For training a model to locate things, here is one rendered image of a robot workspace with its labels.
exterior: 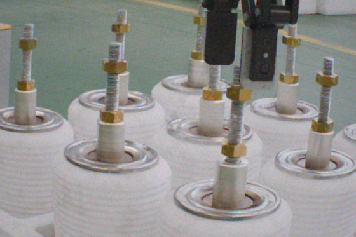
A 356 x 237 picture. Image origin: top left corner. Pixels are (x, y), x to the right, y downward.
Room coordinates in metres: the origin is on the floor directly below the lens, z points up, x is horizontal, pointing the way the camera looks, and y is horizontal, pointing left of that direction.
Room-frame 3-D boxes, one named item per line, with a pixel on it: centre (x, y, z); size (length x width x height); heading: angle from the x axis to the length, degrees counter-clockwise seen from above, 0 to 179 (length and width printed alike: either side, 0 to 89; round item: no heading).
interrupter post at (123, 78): (0.76, 0.06, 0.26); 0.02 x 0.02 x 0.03
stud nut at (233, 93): (0.52, -0.04, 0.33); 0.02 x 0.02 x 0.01; 87
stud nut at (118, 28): (0.76, 0.06, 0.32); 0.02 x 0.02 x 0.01; 61
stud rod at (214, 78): (0.68, -0.03, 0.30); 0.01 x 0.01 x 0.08; 52
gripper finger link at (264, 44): (0.47, -0.05, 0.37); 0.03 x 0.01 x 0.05; 19
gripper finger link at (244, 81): (0.49, -0.05, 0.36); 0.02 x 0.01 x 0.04; 109
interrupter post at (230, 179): (0.52, -0.04, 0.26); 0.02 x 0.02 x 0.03
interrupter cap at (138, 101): (0.76, 0.06, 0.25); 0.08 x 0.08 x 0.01
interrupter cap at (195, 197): (0.52, -0.04, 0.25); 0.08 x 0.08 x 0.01
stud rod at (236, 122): (0.52, -0.04, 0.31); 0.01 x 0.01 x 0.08; 87
